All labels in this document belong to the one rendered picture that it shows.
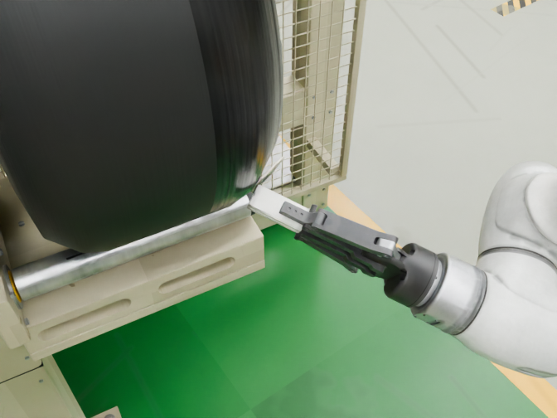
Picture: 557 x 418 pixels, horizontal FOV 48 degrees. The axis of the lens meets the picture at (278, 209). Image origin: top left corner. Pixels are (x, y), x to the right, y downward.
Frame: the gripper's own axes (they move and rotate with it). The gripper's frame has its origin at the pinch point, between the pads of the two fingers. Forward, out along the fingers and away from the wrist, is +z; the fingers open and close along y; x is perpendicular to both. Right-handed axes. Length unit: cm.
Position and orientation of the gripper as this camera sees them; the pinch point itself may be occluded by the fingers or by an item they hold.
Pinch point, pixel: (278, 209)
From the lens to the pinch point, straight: 75.2
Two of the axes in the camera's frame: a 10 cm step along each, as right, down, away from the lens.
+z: -8.9, -4.4, -1.0
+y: -2.3, 2.5, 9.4
